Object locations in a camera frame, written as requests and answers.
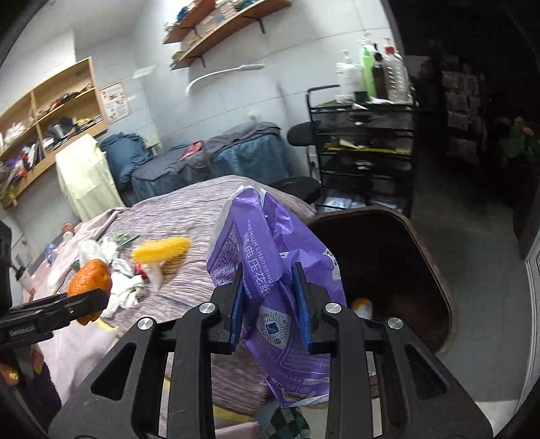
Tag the black stool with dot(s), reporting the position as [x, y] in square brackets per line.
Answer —
[301, 135]

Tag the white pump bottle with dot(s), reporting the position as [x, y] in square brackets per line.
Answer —
[348, 76]

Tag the blue covered massage bed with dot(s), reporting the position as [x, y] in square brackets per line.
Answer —
[236, 156]

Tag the white gooseneck lamp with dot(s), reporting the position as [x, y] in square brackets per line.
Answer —
[206, 78]

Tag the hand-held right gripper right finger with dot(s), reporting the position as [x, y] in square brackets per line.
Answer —
[301, 312]

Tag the yellowish scrap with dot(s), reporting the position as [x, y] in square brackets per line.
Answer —
[363, 307]

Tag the wooden shelf unit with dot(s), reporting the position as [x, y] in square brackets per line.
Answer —
[86, 67]

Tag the wooden wall shelf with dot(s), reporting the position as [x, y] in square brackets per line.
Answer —
[190, 29]
[228, 36]

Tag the clear plastic bottle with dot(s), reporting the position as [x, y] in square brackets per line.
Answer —
[397, 76]

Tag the pink sheet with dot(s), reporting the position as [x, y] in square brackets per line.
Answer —
[71, 350]

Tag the orange capped jar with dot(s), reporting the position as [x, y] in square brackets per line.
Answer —
[68, 233]

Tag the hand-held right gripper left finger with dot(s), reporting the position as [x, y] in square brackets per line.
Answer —
[237, 312]

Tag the clear plastic wrapper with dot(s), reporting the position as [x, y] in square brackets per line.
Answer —
[90, 251]

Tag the white bottle with black cap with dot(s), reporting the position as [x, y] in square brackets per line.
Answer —
[24, 280]

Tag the brown trash bin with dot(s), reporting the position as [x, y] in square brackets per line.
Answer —
[379, 253]

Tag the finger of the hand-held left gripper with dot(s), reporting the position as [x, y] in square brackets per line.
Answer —
[80, 302]

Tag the dark brown bottle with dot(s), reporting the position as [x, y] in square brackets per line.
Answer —
[379, 76]

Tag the person's left hand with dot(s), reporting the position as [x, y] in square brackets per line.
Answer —
[10, 373]

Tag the yellow corn cob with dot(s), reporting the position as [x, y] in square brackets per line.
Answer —
[162, 249]

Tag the purple tissue packet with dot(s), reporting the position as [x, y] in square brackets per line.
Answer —
[261, 236]

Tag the green checkered cloth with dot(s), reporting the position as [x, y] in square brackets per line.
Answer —
[282, 424]

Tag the crumpled white tissue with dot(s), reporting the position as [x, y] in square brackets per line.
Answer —
[126, 287]

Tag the red cloth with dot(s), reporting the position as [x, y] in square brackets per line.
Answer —
[193, 151]

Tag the wall poster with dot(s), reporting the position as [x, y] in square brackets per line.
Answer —
[114, 101]

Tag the green wrapper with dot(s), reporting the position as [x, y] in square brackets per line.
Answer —
[124, 239]

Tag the potted plant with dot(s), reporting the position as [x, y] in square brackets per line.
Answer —
[521, 137]

